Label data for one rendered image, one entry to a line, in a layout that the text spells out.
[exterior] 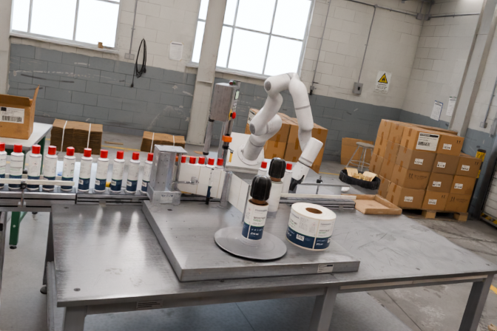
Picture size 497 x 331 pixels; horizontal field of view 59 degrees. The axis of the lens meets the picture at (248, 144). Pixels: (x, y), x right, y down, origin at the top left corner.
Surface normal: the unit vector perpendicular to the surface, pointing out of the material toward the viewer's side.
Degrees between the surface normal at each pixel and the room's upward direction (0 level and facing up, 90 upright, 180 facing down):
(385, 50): 90
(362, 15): 90
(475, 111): 90
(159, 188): 90
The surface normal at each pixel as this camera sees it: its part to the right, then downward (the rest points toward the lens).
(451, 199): 0.24, 0.19
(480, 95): -0.96, -0.13
